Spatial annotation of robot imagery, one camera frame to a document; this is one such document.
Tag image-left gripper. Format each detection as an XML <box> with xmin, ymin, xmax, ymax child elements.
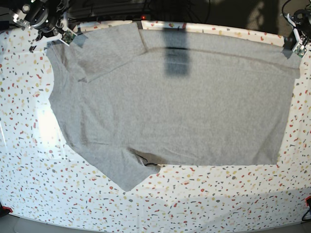
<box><xmin>26</xmin><ymin>4</ymin><xmax>66</xmax><ymax>52</ymax></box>

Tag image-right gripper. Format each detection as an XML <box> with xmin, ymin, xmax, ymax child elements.
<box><xmin>283</xmin><ymin>9</ymin><xmax>311</xmax><ymax>50</ymax></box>

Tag grey T-shirt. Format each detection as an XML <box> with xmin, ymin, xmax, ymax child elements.
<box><xmin>47</xmin><ymin>23</ymin><xmax>301</xmax><ymax>191</ymax></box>

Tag red clamp right corner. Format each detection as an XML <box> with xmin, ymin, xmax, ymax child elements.
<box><xmin>301</xmin><ymin>196</ymin><xmax>311</xmax><ymax>222</ymax></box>

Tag red clamp corner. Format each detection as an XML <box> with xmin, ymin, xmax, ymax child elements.
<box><xmin>0</xmin><ymin>205</ymin><xmax>13</xmax><ymax>217</ymax></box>
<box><xmin>301</xmin><ymin>196</ymin><xmax>311</xmax><ymax>222</ymax></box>

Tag red clamp left corner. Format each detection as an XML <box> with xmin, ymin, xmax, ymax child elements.
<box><xmin>0</xmin><ymin>205</ymin><xmax>13</xmax><ymax>217</ymax></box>

